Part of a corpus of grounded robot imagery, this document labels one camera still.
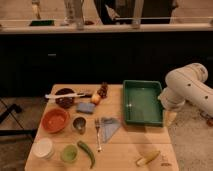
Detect green object on counter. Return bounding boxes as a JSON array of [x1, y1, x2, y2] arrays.
[[29, 20, 54, 26]]

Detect white handled knife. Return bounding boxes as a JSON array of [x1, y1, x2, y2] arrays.
[[45, 93, 92, 99]]

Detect small metal cup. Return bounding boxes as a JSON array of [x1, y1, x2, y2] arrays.
[[73, 117, 86, 134]]

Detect yellow apple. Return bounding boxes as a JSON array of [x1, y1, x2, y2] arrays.
[[91, 93, 101, 105]]

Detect dark brown bowl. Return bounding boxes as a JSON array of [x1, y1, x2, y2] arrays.
[[55, 88, 74, 109]]

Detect green chili pepper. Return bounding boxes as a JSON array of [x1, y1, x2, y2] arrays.
[[77, 141, 96, 169]]

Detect blue sponge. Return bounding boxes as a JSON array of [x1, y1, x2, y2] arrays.
[[76, 102, 95, 114]]

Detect small green cup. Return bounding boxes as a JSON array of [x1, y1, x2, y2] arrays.
[[60, 144, 78, 163]]

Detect orange ceramic bowl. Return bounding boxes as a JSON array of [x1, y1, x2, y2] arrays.
[[41, 108, 70, 133]]

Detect dark red grapes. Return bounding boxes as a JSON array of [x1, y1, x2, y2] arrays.
[[97, 82, 108, 98]]

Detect green plastic tray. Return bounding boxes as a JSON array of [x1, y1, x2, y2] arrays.
[[123, 80, 163, 127]]

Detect grey blue towel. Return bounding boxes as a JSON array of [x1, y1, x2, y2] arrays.
[[101, 117, 121, 143]]

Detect white round container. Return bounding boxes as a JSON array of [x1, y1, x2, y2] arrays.
[[33, 138, 54, 159]]

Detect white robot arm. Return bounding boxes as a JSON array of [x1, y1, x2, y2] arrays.
[[158, 63, 213, 117]]

